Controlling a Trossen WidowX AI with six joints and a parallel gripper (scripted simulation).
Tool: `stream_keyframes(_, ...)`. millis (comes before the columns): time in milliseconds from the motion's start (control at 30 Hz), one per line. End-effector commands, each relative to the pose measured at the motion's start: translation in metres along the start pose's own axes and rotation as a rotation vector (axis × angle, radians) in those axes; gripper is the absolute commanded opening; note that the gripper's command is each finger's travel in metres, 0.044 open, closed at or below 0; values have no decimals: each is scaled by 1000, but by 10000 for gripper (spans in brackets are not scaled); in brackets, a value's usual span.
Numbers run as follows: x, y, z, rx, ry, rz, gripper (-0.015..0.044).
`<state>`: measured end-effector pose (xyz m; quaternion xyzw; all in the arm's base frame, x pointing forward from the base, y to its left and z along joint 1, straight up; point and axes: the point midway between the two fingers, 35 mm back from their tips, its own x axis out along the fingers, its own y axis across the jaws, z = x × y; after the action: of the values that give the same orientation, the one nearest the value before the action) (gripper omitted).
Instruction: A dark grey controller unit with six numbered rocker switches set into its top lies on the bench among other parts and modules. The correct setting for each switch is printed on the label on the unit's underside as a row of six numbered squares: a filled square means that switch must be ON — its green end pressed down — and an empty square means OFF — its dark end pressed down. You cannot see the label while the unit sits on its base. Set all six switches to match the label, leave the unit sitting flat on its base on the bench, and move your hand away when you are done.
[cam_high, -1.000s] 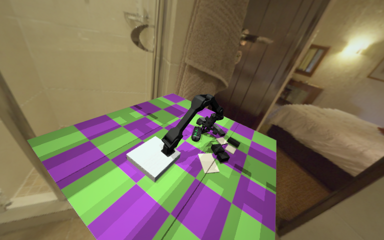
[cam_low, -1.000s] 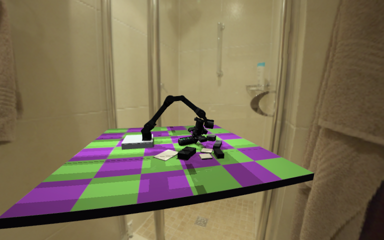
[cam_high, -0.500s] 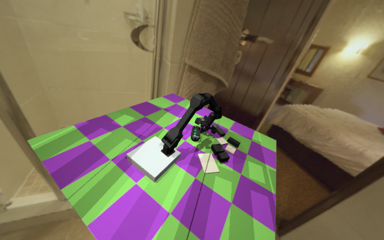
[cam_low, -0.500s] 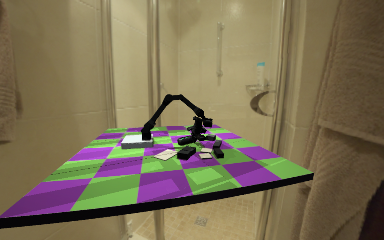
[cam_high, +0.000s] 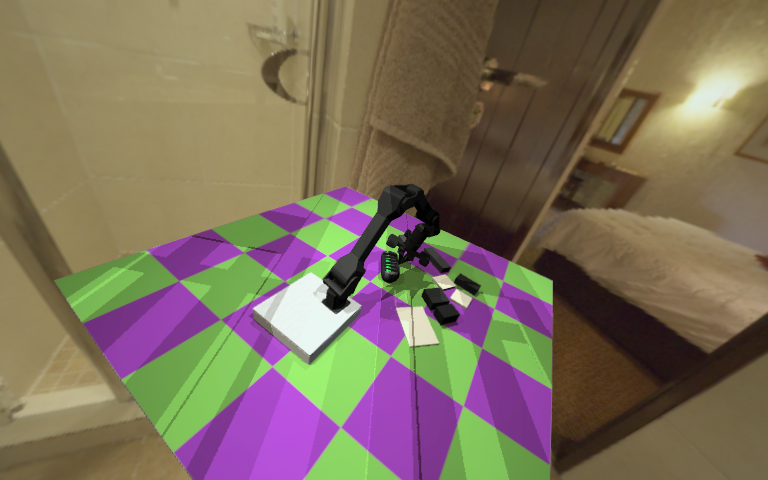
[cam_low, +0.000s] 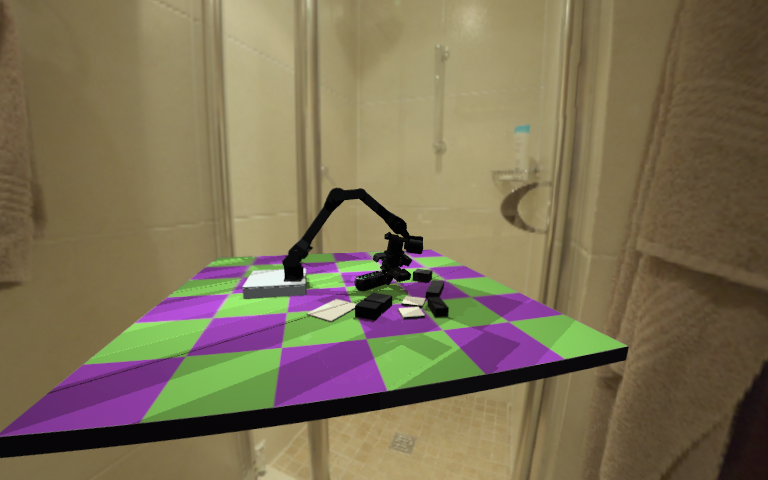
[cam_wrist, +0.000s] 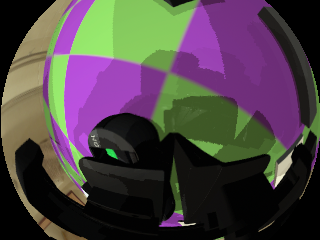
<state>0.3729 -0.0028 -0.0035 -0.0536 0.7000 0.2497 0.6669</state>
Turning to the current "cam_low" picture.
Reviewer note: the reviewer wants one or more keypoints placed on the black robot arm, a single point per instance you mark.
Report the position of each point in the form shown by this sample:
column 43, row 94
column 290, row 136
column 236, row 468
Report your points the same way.
column 293, row 271

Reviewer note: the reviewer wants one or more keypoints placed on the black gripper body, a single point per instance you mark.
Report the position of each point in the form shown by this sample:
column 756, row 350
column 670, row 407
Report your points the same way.
column 392, row 261

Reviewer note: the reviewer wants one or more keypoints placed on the dark grey controller unit with green rocker switches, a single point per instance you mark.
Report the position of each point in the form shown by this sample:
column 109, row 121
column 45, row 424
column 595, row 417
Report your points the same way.
column 369, row 281

